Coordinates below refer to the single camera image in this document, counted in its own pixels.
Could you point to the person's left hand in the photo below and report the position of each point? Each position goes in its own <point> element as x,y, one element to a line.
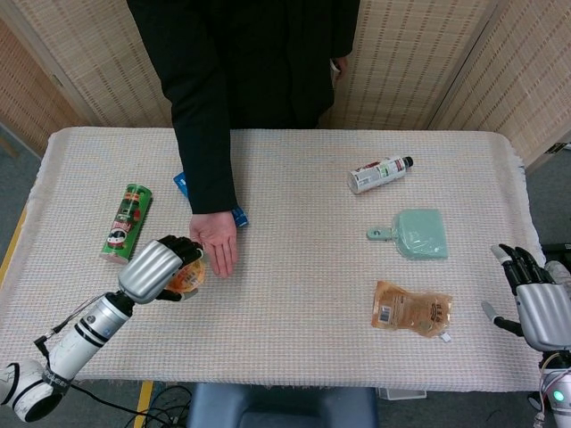
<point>341,67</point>

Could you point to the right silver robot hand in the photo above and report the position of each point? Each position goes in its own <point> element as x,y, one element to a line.
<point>542,312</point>

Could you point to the person's right hand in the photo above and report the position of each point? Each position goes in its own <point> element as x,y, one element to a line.
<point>218,241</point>

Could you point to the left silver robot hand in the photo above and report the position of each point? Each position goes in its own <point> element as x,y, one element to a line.
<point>147,272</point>

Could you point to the orange round snack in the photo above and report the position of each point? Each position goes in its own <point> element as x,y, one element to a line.
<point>192,278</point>

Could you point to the person's right black-sleeved forearm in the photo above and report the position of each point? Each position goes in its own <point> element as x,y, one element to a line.
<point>205,169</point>

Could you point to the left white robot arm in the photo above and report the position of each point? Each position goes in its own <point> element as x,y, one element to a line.
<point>85,334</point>

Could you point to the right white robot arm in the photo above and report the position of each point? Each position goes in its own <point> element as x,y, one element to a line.
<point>557,392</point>

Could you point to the green Pringles can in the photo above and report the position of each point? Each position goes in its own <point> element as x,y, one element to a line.
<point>125,227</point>

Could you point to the person's black jacket torso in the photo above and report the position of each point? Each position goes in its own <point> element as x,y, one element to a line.
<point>276,67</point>

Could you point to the blue cookie package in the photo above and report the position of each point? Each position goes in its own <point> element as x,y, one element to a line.
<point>180,183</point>

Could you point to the woven bamboo folding screen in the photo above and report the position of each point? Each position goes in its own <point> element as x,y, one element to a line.
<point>424,67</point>

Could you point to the white woven tablecloth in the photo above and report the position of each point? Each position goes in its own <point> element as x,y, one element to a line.
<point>303,267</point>

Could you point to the clear bottle with black cap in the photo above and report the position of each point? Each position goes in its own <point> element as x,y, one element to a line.
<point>374,176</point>

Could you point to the brown snack pouch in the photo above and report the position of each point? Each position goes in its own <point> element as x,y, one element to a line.
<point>410,310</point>

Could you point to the teal plastic dustpan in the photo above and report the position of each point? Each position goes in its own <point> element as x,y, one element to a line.
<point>419,236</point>

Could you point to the white plastic box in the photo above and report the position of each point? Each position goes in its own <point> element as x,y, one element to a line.
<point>401,393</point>

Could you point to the dark blue padded seat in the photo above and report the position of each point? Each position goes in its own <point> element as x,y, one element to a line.
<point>281,405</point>

